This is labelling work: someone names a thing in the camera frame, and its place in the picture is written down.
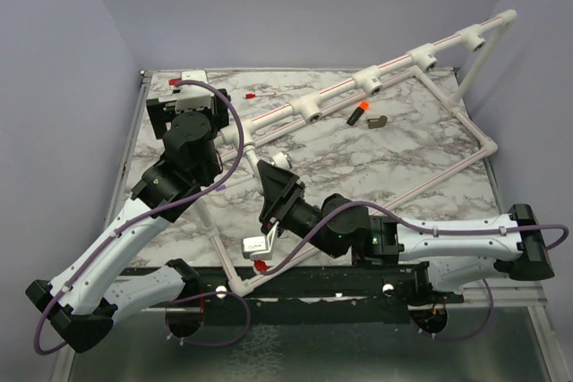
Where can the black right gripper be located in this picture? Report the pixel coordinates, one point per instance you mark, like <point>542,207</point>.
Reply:
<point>277,185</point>

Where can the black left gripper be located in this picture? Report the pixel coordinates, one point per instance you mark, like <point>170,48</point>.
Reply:
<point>165,114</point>

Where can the white plastic water faucet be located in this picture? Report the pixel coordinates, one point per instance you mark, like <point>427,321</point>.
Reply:
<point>280,159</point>

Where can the white pipe frame with fittings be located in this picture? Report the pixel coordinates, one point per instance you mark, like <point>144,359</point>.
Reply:
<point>427,161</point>

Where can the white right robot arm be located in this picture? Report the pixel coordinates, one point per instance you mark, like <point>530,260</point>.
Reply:
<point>510,244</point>

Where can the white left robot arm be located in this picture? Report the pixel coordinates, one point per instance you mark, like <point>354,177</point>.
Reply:
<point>85,301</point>

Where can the white pen purple tip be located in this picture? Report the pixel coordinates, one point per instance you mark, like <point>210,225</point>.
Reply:
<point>233,183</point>

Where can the red small marker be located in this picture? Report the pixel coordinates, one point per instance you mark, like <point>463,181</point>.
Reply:
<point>263,94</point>

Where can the orange cap black highlighter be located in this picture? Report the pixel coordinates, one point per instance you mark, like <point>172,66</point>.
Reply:
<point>357,113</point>

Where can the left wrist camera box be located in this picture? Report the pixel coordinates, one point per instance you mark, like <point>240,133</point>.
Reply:
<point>190,91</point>

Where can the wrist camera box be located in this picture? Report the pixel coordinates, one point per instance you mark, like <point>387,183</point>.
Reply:
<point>190,91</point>
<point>259,249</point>

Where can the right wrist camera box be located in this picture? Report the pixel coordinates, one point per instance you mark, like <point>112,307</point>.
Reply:
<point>259,249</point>

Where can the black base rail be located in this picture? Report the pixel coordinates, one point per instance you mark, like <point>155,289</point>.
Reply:
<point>321,295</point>

